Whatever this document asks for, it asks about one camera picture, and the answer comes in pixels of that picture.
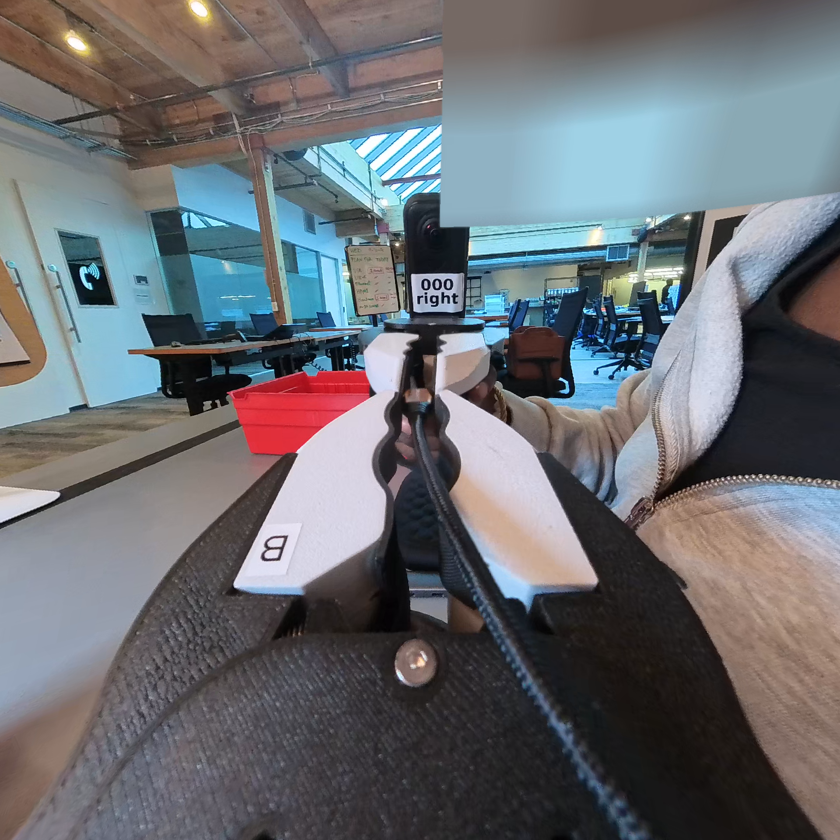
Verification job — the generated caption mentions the dark door window phone icon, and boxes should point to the dark door window phone icon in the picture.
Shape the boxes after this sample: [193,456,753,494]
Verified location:
[56,230,118,308]

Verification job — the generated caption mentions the person's right hand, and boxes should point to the person's right hand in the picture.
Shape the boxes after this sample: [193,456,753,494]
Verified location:
[459,381,504,422]

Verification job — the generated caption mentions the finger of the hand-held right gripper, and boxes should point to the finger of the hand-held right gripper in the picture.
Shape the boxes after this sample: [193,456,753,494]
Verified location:
[362,331,421,398]
[434,335,493,396]

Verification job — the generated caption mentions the white base poster stand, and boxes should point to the white base poster stand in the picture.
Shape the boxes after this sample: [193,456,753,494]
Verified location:
[0,487,61,526]

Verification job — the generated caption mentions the black quilted foam pad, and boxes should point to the black quilted foam pad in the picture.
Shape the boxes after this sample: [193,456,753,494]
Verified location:
[392,453,460,572]

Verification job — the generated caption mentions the rounded wooden panel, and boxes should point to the rounded wooden panel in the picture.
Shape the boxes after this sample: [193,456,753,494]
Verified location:
[0,259,48,388]

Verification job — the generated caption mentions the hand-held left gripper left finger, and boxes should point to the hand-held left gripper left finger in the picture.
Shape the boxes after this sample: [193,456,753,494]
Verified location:
[234,390,403,631]

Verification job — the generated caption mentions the black braided cable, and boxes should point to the black braided cable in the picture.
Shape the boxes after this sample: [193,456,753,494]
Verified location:
[402,386,647,840]

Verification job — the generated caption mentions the wooden top office desk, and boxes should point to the wooden top office desk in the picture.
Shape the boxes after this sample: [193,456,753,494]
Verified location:
[128,328,362,416]

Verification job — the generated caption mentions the black inner shirt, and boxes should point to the black inner shirt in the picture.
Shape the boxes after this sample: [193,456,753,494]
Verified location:
[669,217,840,494]

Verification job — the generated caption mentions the black mesh office chair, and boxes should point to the black mesh office chair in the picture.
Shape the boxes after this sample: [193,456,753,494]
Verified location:
[142,313,253,399]

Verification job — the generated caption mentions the row of black office chairs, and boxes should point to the row of black office chairs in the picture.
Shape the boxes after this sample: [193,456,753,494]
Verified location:
[545,285,678,382]

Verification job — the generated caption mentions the person's right forearm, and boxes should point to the person's right forearm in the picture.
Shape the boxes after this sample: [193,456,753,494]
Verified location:
[505,367,657,509]

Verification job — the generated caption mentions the brown backed office chair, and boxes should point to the brown backed office chair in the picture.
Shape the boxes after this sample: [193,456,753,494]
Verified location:
[505,326,577,399]

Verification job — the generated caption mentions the red plastic bin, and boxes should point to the red plastic bin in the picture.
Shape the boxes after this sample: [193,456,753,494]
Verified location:
[228,369,374,455]

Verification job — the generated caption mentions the whiteboard red green writing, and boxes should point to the whiteboard red green writing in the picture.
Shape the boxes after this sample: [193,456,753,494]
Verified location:
[344,244,401,317]

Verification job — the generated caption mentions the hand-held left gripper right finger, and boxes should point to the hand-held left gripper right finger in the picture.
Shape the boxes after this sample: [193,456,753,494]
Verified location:
[425,388,599,619]

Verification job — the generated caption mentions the metal door handle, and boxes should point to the metal door handle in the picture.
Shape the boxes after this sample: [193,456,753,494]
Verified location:
[46,262,83,343]
[5,260,34,316]

